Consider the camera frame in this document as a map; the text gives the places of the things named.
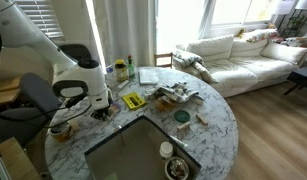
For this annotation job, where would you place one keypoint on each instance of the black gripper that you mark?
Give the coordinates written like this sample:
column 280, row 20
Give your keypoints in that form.
column 100, row 115

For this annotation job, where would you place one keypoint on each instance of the clear plastic card tray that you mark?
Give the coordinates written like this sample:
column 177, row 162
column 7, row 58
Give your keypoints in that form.
column 115, row 109

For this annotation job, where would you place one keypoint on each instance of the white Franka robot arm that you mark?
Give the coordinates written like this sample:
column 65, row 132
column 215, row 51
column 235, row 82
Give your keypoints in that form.
column 26, row 30

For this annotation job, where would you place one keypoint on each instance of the small tan wood block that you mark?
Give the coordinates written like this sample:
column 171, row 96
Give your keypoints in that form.
column 75, row 125

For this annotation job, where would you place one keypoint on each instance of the yellow flat card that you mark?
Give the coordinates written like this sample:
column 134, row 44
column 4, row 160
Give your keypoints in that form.
column 134, row 101

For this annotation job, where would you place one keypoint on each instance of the small white block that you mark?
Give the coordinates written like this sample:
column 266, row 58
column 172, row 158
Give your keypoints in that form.
column 123, row 84

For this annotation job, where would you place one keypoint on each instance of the open tin can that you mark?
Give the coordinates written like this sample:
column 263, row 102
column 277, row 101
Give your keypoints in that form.
column 61, row 131

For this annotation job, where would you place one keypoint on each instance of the blue cap clear bottle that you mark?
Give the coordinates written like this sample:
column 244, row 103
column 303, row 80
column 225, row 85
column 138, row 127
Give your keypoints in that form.
column 109, row 69

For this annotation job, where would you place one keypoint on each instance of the yellow lid dark jar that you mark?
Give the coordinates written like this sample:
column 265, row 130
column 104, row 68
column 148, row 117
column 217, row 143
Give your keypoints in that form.
column 121, row 71

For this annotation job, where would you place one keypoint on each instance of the red cap green sauce bottle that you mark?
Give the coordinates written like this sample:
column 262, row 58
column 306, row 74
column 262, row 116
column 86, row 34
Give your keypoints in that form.
column 131, row 68

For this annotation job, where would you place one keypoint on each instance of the white folded napkin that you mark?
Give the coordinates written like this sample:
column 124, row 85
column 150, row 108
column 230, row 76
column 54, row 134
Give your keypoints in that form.
column 148, row 76

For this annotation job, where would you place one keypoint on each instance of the orange glass jar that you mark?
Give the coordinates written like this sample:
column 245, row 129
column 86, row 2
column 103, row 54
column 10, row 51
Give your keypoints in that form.
column 164, row 105

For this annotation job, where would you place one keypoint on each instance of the grey office chair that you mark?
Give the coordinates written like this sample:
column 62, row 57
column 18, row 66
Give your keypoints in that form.
column 36, row 93

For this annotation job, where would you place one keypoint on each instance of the black chair back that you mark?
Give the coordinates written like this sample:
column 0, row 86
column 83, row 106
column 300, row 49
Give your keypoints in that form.
column 74, row 51

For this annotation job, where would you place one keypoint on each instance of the white plastic bottle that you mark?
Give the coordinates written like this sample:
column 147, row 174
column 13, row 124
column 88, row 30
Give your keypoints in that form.
column 166, row 149

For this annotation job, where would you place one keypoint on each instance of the striped dish towel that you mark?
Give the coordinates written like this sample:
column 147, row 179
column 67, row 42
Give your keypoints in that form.
column 178, row 93

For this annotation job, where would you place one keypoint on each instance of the green round lid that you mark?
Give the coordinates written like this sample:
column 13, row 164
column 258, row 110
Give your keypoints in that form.
column 182, row 116

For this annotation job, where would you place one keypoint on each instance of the white green tube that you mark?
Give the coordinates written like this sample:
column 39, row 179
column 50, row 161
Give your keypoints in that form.
column 179, row 142

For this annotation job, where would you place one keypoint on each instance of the small wooden block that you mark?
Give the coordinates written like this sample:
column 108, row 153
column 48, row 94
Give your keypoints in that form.
column 202, row 118
column 183, row 125

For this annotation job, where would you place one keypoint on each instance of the wooden chair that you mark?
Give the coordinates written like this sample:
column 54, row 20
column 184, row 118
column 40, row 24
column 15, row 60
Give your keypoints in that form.
column 163, row 55

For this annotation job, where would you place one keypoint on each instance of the white sheer curtain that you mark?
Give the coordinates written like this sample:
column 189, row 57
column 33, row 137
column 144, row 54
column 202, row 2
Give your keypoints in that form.
column 126, row 30

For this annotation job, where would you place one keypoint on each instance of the round bowl with food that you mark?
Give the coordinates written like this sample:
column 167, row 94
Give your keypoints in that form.
column 177, row 169

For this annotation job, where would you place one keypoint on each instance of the brown cardboard box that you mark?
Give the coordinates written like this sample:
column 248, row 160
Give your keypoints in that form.
column 16, row 160

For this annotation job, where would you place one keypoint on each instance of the wooden side table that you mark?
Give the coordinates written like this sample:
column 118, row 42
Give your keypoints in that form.
column 3, row 90

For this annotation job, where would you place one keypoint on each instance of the folded grey white blanket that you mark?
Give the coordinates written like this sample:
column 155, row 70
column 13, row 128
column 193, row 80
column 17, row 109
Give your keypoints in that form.
column 193, row 61

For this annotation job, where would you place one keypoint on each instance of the white window blinds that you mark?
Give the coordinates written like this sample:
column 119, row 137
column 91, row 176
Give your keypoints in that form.
column 43, row 16

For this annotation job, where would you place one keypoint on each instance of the white sofa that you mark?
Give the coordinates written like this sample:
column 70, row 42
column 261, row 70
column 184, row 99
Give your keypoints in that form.
column 253, row 70

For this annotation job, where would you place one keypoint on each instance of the bright window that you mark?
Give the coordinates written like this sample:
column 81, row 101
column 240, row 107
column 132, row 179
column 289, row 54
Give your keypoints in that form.
column 243, row 11

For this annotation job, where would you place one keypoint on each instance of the patterned sofa pillow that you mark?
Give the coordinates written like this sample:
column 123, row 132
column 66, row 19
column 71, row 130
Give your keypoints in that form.
column 259, row 35

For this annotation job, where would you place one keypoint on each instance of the black coffee table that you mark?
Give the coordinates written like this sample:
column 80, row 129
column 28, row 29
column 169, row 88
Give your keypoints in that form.
column 303, row 76

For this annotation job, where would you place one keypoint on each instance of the floral cushion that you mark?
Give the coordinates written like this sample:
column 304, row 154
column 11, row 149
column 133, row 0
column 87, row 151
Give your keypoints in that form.
column 294, row 41

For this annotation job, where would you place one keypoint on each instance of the green house plant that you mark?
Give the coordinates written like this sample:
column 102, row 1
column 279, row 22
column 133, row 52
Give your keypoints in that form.
column 298, row 20

